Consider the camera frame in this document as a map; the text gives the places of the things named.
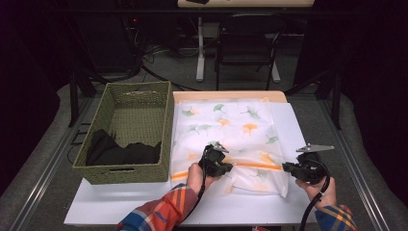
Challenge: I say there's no black metal stand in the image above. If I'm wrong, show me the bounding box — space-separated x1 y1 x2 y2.
67 70 97 128
285 68 342 131

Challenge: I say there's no hand-held gripper cable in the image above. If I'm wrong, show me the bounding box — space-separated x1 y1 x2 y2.
297 158 332 231
189 149 208 211

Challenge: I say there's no left hand-held gripper cable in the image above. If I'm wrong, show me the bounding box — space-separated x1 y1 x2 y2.
189 149 208 211

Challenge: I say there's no aluminium rail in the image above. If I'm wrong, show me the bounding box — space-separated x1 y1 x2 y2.
320 95 391 230
9 95 97 231

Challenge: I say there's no long white desk leg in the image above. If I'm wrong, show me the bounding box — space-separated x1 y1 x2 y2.
195 17 206 83

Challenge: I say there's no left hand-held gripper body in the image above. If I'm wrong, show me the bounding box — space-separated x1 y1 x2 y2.
197 141 230 178

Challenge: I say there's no short white desk leg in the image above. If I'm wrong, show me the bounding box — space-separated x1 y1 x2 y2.
269 60 282 84

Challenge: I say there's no white leaf-print laundry bag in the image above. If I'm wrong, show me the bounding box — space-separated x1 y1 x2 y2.
169 97 291 198

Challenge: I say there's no black cloth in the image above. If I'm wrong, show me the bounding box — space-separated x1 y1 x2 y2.
86 129 163 167

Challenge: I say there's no person's right hand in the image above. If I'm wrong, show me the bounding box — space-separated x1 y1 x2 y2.
294 176 338 212

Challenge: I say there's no green woven basket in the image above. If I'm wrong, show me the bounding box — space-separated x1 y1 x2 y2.
72 81 175 186

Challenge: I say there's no black equipment rack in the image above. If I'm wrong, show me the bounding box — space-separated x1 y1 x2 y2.
75 13 143 75

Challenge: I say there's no black wire bracket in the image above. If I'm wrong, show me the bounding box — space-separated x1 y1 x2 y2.
71 122 92 146

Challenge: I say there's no wooden board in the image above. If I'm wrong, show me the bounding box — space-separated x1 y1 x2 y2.
172 90 288 104

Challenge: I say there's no person's left hand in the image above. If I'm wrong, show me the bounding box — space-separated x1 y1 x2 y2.
186 162 222 195

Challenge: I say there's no black folding chair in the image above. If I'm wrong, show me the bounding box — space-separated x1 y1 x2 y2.
214 13 287 90

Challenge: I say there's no right hand-held gripper cable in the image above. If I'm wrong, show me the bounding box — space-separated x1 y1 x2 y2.
297 158 332 231

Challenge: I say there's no bundle of floor cables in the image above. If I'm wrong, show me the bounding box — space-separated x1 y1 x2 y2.
138 42 200 92

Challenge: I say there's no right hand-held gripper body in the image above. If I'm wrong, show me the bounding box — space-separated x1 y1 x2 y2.
293 142 335 186

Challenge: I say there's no white sheet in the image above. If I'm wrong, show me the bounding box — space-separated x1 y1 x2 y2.
64 102 319 227

